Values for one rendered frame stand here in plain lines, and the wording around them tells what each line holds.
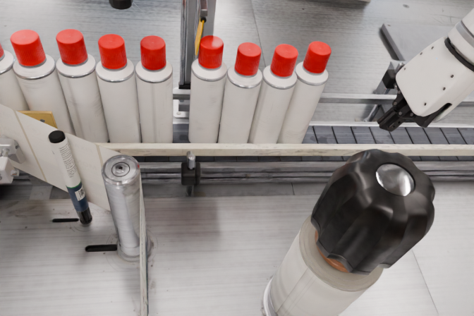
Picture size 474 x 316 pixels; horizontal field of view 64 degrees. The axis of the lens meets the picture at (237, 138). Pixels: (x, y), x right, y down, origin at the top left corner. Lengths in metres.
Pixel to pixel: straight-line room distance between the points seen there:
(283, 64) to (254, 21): 0.54
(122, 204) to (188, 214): 0.18
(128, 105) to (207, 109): 0.12
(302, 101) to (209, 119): 0.15
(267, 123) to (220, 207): 0.15
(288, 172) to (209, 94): 0.22
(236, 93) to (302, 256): 0.26
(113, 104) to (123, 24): 0.47
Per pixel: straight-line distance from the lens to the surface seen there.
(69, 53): 0.54
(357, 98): 0.70
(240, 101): 0.56
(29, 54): 0.55
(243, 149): 0.62
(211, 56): 0.53
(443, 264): 0.74
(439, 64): 0.66
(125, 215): 0.45
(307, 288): 0.40
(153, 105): 0.56
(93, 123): 0.62
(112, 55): 0.52
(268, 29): 1.04
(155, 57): 0.52
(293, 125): 0.63
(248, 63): 0.52
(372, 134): 0.78
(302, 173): 0.69
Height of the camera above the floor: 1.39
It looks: 49 degrees down
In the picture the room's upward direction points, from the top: 11 degrees clockwise
